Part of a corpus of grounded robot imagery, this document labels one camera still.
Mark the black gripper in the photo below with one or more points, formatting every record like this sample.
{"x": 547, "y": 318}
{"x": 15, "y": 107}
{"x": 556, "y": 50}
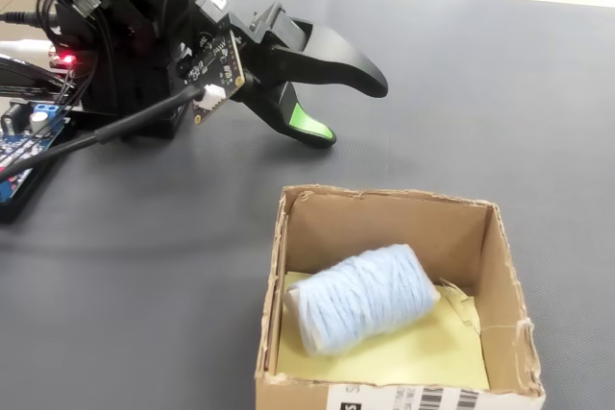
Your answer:
{"x": 262, "y": 52}

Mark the light blue yarn block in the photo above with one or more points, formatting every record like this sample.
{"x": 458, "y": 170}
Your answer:
{"x": 365, "y": 299}

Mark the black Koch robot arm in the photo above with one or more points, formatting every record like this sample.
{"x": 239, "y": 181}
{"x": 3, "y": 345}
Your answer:
{"x": 134, "y": 45}

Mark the open cardboard box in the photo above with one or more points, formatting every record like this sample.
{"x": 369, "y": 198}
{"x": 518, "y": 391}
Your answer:
{"x": 509, "y": 285}

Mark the black textured mat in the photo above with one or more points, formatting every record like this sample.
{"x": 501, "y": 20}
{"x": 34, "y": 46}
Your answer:
{"x": 432, "y": 141}

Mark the motor controller board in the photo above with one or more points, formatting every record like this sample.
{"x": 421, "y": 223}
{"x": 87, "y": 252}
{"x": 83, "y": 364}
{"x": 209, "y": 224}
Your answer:
{"x": 67, "y": 60}

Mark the yellow paper sheet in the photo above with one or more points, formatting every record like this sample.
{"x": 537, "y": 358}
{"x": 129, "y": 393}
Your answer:
{"x": 408, "y": 357}

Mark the black power plug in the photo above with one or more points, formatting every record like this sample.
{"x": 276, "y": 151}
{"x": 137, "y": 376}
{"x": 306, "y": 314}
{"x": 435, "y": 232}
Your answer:
{"x": 24, "y": 17}

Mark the white barcode label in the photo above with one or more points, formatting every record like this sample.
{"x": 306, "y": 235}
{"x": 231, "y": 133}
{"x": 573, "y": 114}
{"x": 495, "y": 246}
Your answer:
{"x": 384, "y": 398}

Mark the blue circuit board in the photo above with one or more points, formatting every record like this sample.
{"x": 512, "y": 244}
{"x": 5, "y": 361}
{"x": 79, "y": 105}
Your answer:
{"x": 12, "y": 186}
{"x": 14, "y": 210}

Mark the black camera circuit board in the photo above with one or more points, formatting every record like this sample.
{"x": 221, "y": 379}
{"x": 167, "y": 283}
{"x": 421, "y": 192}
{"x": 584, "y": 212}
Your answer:
{"x": 211, "y": 69}

